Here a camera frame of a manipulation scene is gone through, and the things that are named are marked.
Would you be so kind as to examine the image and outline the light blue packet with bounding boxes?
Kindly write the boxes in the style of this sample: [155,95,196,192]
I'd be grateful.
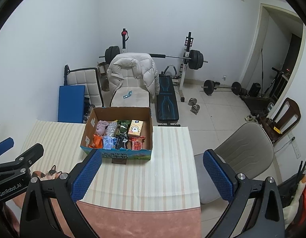
[102,135,117,150]

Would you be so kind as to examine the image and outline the white door frame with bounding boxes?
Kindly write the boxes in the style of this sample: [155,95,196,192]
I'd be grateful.
[242,3,306,100]

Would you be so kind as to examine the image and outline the blue board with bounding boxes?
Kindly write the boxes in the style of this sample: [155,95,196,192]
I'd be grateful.
[58,85,86,124]

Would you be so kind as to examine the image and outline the purple cloth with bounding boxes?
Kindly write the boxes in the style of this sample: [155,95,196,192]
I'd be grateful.
[96,120,109,136]

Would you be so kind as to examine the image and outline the black weight bench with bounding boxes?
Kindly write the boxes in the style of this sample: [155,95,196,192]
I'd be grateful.
[156,65,181,127]

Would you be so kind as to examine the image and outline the grey shell chair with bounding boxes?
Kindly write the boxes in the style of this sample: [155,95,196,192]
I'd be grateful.
[194,122,275,205]

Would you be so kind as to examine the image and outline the long barbell with black plates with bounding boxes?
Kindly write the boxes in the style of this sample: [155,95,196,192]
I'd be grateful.
[98,46,208,70]

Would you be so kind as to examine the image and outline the black speaker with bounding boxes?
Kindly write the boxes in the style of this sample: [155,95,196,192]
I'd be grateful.
[248,82,262,97]

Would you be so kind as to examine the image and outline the white padded chair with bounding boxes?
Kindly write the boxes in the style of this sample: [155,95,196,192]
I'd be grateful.
[64,67,105,108]

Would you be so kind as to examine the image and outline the white barbell rack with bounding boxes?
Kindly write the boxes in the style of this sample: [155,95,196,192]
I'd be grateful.
[120,28,194,102]

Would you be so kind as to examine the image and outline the black scooter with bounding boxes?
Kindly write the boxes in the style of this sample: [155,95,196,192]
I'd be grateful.
[261,67,286,100]

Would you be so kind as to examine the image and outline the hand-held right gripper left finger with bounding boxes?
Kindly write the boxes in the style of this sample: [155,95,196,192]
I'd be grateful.
[20,148,103,238]

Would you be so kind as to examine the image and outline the orange snack packet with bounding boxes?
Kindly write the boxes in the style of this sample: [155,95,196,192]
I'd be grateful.
[91,134,104,149]

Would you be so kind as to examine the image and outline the brown wooden chair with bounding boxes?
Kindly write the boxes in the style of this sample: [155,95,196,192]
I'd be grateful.
[264,97,302,142]

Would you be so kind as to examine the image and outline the red snack packet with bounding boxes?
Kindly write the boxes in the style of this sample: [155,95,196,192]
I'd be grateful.
[129,136,146,151]

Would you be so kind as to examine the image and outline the black router antennas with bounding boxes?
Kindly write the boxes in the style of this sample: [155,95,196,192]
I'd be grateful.
[295,160,306,179]

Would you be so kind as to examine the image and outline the yellow tissue pack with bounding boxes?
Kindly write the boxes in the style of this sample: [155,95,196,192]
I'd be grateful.
[128,119,144,138]

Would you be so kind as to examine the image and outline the beige armchair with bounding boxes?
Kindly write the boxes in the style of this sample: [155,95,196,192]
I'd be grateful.
[110,79,152,108]

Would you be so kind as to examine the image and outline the short barbell with black plates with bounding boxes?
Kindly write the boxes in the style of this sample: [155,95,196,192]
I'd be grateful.
[201,80,243,96]

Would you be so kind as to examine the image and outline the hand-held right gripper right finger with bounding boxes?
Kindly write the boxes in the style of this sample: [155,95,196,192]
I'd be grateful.
[203,149,285,238]

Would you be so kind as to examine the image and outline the black packet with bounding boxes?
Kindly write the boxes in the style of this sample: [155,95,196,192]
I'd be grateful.
[115,135,130,151]

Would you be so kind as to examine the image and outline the white puffer jacket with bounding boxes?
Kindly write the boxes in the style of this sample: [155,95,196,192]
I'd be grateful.
[107,52,160,102]

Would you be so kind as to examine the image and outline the white goose plush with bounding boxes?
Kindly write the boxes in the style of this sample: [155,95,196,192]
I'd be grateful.
[283,173,306,229]

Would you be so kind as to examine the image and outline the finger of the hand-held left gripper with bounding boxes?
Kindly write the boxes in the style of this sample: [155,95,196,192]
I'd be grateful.
[0,137,15,157]
[15,143,44,169]

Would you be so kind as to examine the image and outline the green packet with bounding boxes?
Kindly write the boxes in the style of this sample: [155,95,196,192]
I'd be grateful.
[117,120,131,137]

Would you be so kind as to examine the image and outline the striped cat print tablecloth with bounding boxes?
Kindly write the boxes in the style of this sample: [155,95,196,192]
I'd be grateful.
[5,119,202,238]

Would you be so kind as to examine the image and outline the silver and yellow packet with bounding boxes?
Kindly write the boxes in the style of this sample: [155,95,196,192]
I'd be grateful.
[105,120,118,137]

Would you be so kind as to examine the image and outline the printed cardboard box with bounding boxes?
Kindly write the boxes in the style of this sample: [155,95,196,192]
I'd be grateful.
[80,107,153,160]

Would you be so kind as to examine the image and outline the dark wooden stand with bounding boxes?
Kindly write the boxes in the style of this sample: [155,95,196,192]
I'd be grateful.
[242,95,275,117]

